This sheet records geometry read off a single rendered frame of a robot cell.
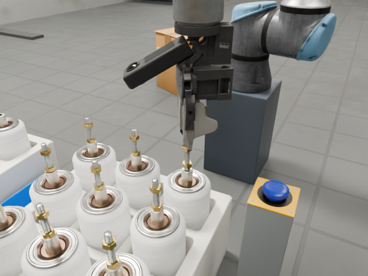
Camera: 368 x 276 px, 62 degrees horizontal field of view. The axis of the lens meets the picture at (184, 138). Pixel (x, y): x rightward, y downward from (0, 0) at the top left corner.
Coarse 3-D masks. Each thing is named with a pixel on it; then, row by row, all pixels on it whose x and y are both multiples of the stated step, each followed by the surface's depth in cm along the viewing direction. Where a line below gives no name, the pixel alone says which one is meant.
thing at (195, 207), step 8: (168, 176) 62; (168, 184) 60; (208, 184) 60; (168, 192) 59; (176, 192) 58; (200, 192) 58; (208, 192) 59; (168, 200) 60; (176, 200) 58; (184, 200) 57; (192, 200) 58; (200, 200) 58; (208, 200) 61; (176, 208) 59; (184, 208) 59; (192, 208) 59; (200, 208) 60; (208, 208) 62; (184, 216) 60; (192, 216) 60; (200, 216) 61; (192, 224) 61; (200, 224) 62
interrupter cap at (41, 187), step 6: (60, 174) 63; (66, 174) 62; (72, 174) 62; (36, 180) 61; (42, 180) 61; (60, 180) 61; (66, 180) 61; (72, 180) 61; (36, 186) 59; (42, 186) 59; (48, 186) 60; (54, 186) 60; (60, 186) 59; (66, 186) 59; (36, 192) 58; (42, 192) 58; (48, 192) 58; (54, 192) 58; (60, 192) 58
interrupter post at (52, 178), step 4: (48, 172) 58; (52, 172) 58; (56, 172) 59; (48, 176) 59; (52, 176) 59; (56, 176) 59; (48, 180) 59; (52, 180) 59; (56, 180) 60; (48, 184) 60; (52, 184) 59; (56, 184) 60
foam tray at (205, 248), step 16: (160, 176) 74; (32, 208) 64; (224, 208) 64; (208, 224) 61; (224, 224) 66; (128, 240) 57; (192, 240) 58; (208, 240) 57; (224, 240) 70; (96, 256) 54; (192, 256) 54; (208, 256) 59; (192, 272) 51; (208, 272) 62
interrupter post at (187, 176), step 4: (184, 168) 60; (192, 168) 60; (184, 172) 59; (188, 172) 59; (192, 172) 60; (184, 176) 59; (188, 176) 59; (192, 176) 60; (184, 180) 60; (188, 180) 60; (192, 180) 61; (188, 184) 60
